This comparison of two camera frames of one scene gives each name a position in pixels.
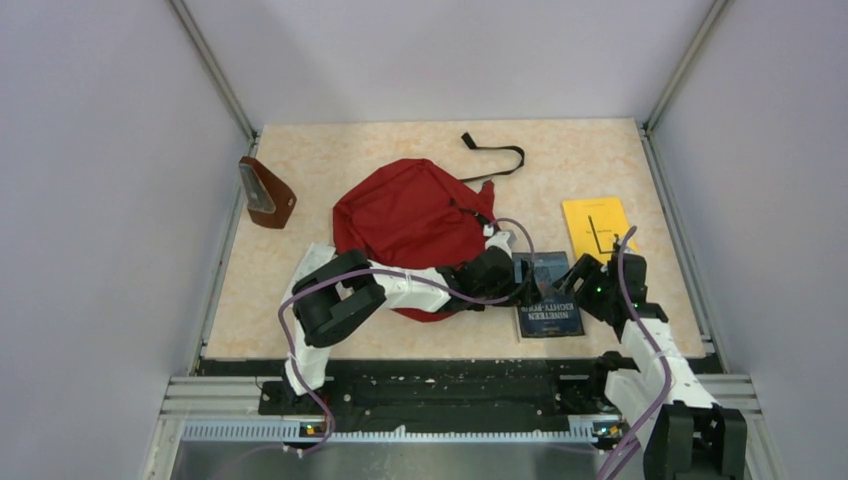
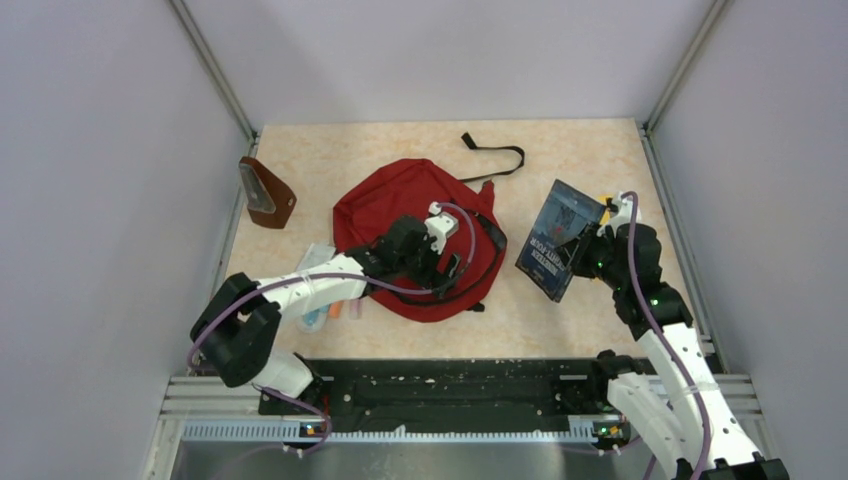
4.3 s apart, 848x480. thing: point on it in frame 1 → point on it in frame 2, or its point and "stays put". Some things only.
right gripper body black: x=594 y=290 → x=594 y=258
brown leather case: x=269 y=201 stays put
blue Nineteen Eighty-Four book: x=558 y=314 → x=548 y=256
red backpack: x=413 y=212 stays put
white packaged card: x=316 y=255 stays put
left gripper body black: x=504 y=287 → x=421 y=267
